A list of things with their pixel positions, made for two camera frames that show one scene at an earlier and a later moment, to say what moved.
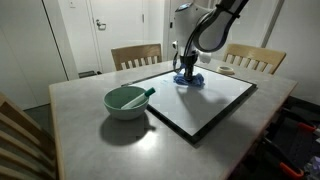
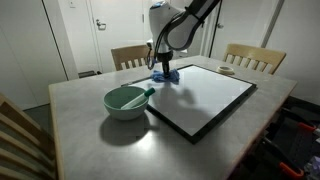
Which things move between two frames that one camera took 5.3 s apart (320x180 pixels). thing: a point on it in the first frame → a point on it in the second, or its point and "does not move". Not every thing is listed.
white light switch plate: x=72 y=4 does not move
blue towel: x=197 y=80 → x=158 y=76
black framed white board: x=195 y=112 does not move
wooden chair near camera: x=26 y=152 does not move
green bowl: x=117 y=97 does not move
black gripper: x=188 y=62 → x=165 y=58
